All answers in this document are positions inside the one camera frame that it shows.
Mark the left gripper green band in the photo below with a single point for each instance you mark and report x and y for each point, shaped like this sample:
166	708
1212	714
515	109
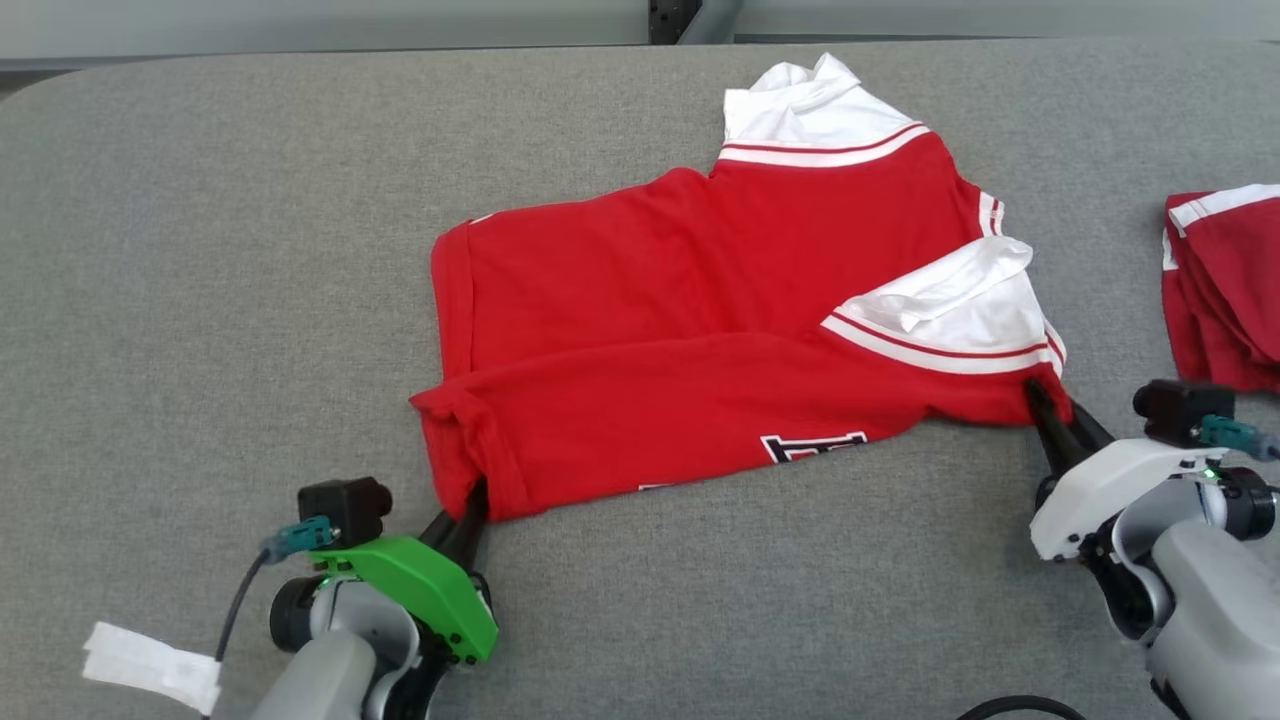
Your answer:
420	595

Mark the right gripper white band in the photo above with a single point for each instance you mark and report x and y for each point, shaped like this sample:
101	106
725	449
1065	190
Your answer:
1110	490

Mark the red basketball jersey white trim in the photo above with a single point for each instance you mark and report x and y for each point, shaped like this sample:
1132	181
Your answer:
1230	290

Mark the red shirt white sleeves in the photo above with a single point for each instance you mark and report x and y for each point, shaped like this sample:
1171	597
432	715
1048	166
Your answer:
650	300

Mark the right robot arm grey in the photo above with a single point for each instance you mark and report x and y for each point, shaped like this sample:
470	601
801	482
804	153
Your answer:
1220	620

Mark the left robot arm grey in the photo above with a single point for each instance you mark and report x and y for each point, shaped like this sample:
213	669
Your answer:
330	680

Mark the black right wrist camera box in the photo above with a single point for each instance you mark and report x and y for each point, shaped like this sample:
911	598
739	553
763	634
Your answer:
1180	412

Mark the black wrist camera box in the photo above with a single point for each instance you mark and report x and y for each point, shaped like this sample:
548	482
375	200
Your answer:
1180	412
345	510

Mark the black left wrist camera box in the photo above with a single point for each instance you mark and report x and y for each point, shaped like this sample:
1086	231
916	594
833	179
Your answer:
345	510

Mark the grey partition post with bracket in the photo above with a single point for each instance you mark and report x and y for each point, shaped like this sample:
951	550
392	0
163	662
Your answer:
670	20

